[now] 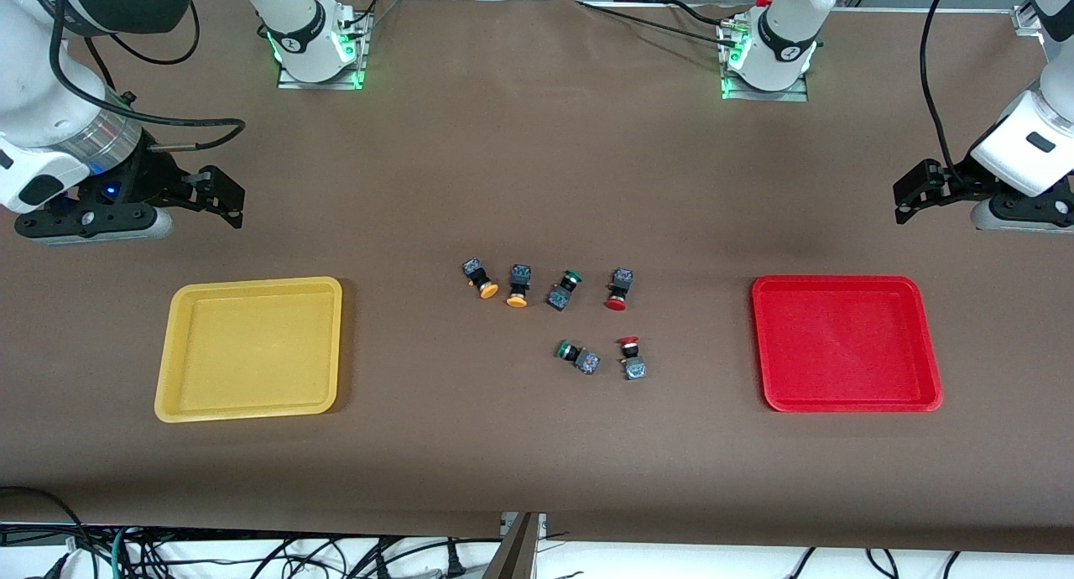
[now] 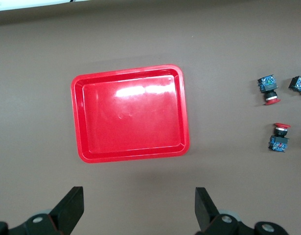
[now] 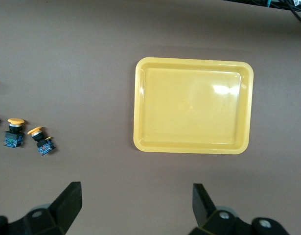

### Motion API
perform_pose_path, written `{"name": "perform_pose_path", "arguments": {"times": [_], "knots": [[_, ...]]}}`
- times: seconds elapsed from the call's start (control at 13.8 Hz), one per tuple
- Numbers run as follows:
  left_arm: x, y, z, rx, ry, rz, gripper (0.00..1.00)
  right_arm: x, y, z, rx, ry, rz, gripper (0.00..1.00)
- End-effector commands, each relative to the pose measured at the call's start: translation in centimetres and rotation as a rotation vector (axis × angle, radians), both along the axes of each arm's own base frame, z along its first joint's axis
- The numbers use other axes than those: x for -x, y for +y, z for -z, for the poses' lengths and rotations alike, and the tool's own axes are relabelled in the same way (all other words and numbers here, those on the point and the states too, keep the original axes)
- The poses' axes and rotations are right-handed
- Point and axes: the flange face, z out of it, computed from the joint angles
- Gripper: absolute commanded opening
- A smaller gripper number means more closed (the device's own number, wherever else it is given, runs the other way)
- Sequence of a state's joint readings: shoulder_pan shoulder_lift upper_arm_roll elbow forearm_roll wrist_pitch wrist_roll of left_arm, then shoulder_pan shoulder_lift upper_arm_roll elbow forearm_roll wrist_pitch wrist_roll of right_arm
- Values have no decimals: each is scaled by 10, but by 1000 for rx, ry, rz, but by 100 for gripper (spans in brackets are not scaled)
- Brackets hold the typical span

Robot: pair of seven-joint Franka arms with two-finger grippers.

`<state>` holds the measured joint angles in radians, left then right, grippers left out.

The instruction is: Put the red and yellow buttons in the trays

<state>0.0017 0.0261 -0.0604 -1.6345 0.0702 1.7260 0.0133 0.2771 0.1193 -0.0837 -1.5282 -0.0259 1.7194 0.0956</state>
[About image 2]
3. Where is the red plastic tray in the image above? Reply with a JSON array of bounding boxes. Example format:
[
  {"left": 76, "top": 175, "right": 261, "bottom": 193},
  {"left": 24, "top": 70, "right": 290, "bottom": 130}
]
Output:
[{"left": 70, "top": 64, "right": 190, "bottom": 164}]

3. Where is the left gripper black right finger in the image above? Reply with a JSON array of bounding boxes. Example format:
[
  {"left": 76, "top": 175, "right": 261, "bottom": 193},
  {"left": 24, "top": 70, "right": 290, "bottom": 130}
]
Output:
[{"left": 194, "top": 187, "right": 255, "bottom": 235}]

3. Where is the red mushroom push button switch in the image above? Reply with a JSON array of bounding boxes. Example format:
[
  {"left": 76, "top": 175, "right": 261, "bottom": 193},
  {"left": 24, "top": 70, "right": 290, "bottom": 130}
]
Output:
[
  {"left": 257, "top": 74, "right": 282, "bottom": 106},
  {"left": 268, "top": 122, "right": 292, "bottom": 154}
]

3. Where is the brown table cover sheet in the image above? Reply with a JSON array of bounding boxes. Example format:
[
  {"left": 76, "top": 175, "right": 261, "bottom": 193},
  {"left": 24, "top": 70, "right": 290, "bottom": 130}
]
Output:
[{"left": 0, "top": 7, "right": 301, "bottom": 235}]

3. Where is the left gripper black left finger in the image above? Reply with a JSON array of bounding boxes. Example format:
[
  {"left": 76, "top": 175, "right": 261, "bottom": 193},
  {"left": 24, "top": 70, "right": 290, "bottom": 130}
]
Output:
[{"left": 8, "top": 186, "right": 85, "bottom": 235}]

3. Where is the green push button switch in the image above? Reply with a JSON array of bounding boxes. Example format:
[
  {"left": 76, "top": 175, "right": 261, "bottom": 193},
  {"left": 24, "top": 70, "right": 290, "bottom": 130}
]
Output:
[{"left": 288, "top": 75, "right": 301, "bottom": 95}]

